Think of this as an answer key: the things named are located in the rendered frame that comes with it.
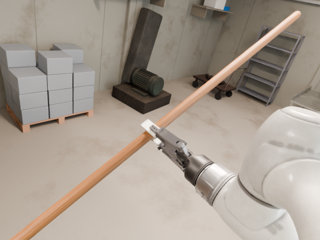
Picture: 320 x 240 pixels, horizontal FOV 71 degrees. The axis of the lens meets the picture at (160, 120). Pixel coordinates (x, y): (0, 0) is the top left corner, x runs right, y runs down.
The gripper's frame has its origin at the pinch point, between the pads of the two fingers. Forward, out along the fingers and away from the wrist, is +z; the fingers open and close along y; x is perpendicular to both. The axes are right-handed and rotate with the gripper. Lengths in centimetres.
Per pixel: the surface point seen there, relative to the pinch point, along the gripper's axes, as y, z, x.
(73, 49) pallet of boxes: 114, 313, 61
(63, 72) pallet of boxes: 117, 274, 24
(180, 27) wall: 232, 383, 346
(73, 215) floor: 165, 108, -66
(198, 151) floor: 270, 115, 120
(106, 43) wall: 161, 368, 139
